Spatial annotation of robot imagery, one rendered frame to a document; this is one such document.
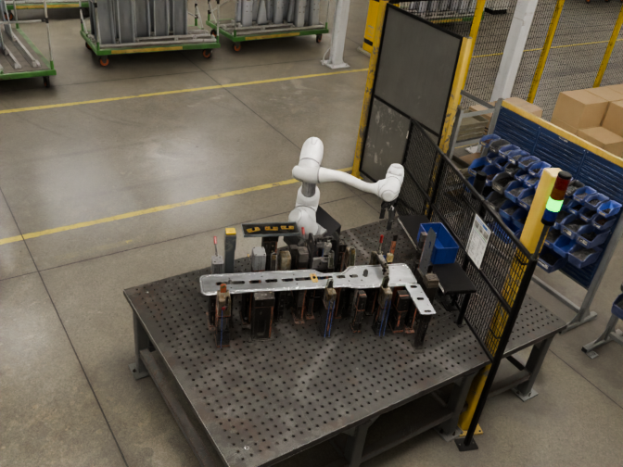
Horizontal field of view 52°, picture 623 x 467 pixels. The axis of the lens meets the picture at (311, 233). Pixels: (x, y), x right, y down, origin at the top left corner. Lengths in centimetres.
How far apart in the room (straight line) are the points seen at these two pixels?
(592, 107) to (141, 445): 601
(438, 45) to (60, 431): 435
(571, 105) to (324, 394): 527
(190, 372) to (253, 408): 44
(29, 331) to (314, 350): 228
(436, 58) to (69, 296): 377
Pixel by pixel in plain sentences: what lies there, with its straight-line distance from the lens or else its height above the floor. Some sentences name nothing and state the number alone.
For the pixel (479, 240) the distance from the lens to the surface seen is 417.
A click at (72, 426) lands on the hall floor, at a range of 457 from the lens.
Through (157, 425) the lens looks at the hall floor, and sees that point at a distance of 450.
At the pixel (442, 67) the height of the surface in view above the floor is 166.
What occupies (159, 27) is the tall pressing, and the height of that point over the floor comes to 42.
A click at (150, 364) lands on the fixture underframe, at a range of 455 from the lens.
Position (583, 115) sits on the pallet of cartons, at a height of 91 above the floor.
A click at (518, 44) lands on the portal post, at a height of 146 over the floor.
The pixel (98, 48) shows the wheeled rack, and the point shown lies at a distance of 1003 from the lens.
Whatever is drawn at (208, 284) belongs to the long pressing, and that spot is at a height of 100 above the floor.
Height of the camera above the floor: 344
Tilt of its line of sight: 33 degrees down
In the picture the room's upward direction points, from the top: 7 degrees clockwise
